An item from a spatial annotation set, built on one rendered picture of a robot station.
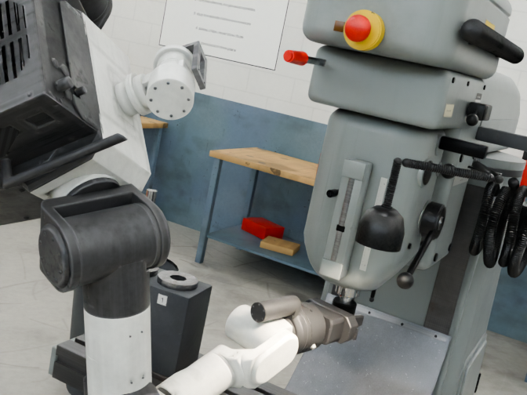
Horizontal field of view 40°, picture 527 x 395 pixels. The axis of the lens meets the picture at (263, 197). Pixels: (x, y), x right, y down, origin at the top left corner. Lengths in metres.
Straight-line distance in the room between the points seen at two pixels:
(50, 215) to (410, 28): 0.58
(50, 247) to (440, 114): 0.64
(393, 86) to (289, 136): 4.83
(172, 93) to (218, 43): 5.39
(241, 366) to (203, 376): 0.06
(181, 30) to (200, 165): 1.21
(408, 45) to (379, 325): 0.86
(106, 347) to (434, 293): 0.95
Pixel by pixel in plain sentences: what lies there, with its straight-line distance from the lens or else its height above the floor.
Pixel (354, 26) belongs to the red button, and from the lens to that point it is 1.10.
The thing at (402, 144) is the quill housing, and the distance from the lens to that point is 1.26.
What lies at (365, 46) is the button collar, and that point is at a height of 1.74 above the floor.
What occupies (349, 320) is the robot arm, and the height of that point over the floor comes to 1.25.
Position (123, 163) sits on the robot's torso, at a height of 1.51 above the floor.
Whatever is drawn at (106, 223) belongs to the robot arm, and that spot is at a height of 1.45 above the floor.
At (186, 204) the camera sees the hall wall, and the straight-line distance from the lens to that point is 6.58.
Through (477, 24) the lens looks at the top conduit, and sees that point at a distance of 1.14.
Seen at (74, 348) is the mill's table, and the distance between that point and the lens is 1.69.
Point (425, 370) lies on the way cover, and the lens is 1.77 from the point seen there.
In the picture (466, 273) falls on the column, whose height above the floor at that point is 1.30.
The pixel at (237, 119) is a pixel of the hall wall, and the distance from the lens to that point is 6.27.
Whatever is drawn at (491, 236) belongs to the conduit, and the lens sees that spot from 1.52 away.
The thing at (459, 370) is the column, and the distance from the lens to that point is 1.84.
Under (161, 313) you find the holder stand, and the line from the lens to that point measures 1.57.
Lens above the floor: 1.71
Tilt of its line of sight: 12 degrees down
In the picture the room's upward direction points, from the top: 12 degrees clockwise
